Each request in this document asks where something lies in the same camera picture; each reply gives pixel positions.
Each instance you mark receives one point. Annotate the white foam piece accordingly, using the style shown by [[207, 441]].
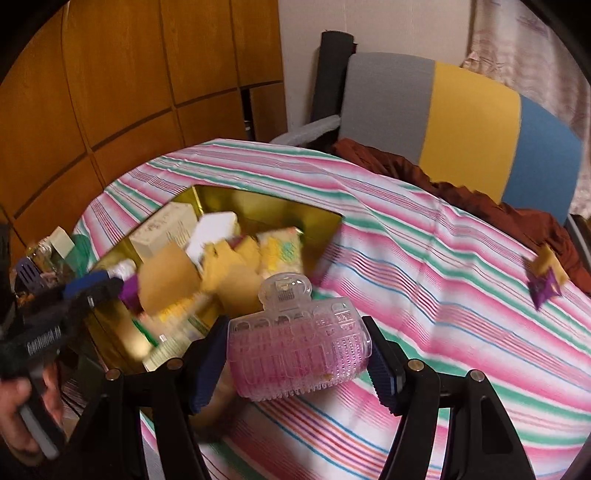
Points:
[[304, 131]]

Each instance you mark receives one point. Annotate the small cream box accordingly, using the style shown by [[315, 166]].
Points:
[[60, 242]]

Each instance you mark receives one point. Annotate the person's left hand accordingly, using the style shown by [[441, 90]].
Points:
[[11, 415]]

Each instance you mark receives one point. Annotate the purple plastic object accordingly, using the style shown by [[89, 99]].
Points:
[[28, 277]]

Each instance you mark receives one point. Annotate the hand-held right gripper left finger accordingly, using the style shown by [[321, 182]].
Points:
[[210, 369]]

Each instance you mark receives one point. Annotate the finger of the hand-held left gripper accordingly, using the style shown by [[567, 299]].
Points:
[[104, 293], [85, 284]]

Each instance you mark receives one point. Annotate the small green printed box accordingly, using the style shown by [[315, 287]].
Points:
[[168, 353]]

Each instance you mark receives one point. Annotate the cream cardboard box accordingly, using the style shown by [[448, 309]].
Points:
[[161, 230]]

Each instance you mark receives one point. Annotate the biscuit packet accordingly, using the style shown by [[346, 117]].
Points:
[[279, 254]]

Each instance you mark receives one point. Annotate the yellow plush toy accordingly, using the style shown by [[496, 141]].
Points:
[[221, 254]]

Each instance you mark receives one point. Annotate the white plastic ball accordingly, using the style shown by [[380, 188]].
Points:
[[122, 267]]

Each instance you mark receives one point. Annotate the gold metal tin box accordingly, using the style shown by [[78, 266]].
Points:
[[277, 212]]

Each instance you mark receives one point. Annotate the purple snack packet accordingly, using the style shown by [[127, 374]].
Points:
[[547, 288], [130, 290]]

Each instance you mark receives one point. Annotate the striped pink green tablecloth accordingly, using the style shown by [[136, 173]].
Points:
[[438, 286]]

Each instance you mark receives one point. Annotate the wooden wardrobe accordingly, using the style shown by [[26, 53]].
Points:
[[115, 69]]

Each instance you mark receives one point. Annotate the grey yellow blue chair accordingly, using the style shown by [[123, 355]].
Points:
[[466, 124]]

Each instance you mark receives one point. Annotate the black rolled mat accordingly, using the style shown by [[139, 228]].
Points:
[[330, 74]]

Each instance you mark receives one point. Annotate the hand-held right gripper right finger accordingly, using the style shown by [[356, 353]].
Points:
[[383, 369]]

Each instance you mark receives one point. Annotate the pink patterned curtain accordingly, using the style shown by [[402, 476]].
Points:
[[531, 46]]

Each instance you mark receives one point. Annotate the maroon cloth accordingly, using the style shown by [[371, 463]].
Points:
[[461, 194]]

